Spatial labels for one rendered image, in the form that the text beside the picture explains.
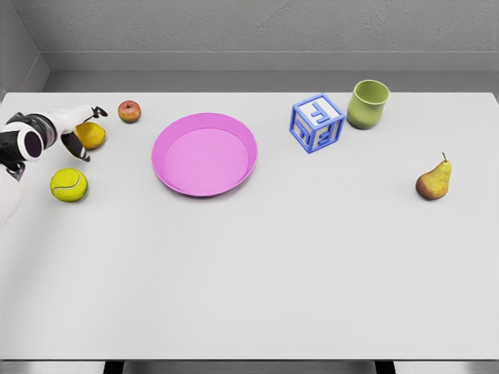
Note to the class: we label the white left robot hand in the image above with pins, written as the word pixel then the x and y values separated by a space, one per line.
pixel 72 117

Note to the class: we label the yellow lemon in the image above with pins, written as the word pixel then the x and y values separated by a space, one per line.
pixel 93 135

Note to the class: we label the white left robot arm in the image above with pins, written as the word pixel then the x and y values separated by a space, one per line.
pixel 15 140

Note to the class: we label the pink round plate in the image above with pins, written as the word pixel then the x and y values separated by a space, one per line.
pixel 204 154

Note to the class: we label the red apple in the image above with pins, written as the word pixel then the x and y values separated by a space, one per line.
pixel 129 111

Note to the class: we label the yellow-green tennis ball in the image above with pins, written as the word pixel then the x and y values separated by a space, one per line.
pixel 68 184

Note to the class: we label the blue white letter block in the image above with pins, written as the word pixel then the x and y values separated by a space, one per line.
pixel 316 122

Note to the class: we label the green cup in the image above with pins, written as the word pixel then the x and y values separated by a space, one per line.
pixel 367 104

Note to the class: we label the brown yellow pear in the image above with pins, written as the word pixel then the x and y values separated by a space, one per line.
pixel 434 182

